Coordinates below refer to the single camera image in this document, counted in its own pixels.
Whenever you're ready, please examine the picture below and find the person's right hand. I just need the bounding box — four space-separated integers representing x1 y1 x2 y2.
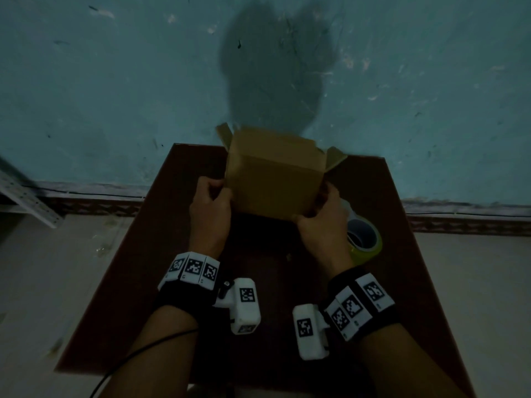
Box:
291 181 353 275

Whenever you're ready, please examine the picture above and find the person's left hand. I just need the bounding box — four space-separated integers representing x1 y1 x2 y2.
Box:
189 176 234 256

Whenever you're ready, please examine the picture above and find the brown cardboard box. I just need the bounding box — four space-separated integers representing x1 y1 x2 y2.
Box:
216 122 348 222

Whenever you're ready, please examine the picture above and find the person's left forearm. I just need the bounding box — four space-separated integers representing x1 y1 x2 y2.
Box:
101 304 201 398

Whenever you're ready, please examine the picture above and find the person's right forearm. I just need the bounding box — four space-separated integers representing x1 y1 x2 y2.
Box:
358 322 467 398

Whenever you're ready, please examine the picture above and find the yellowish packing tape roll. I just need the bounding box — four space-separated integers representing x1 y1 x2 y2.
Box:
338 199 383 265

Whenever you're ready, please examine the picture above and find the black wristband with marker tiles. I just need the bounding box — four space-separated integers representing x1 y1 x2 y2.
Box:
157 252 221 313
323 266 400 343

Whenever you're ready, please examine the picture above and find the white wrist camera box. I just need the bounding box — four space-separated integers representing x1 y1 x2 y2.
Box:
292 303 331 361
213 278 261 336

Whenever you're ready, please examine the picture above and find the black wall wire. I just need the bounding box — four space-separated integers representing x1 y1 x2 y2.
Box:
21 185 146 200
402 210 531 218

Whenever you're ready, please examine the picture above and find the thin black cable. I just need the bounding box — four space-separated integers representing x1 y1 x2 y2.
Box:
96 327 201 398

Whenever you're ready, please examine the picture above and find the perforated white metal rail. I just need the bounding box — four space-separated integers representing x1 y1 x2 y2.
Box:
0 166 65 229

